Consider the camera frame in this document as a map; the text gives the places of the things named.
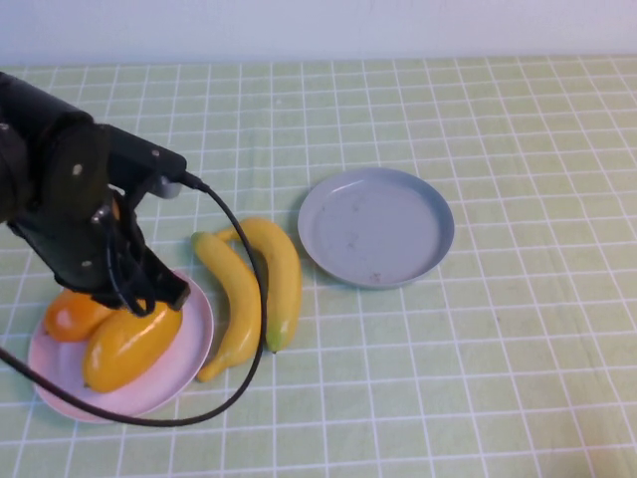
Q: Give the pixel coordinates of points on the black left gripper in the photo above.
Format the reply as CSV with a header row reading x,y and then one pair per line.
x,y
74,234

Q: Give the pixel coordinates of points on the yellow mango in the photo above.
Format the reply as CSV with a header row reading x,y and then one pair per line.
x,y
129,348

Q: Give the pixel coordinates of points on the orange-tinted mango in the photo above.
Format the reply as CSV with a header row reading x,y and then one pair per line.
x,y
74,318

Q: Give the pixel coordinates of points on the yellow banana with yellow stem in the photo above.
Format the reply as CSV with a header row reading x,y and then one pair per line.
x,y
239,299

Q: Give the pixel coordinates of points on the yellow banana with green end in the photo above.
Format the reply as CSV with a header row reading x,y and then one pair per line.
x,y
283,279

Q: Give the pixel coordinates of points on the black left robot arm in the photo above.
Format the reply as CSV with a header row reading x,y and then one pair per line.
x,y
30,114

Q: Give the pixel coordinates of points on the pink round plate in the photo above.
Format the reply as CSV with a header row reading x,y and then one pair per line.
x,y
174,363

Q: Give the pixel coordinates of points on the blue-grey round plate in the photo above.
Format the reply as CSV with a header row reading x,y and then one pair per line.
x,y
373,224

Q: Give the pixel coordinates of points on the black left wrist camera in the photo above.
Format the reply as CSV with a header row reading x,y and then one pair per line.
x,y
144,154

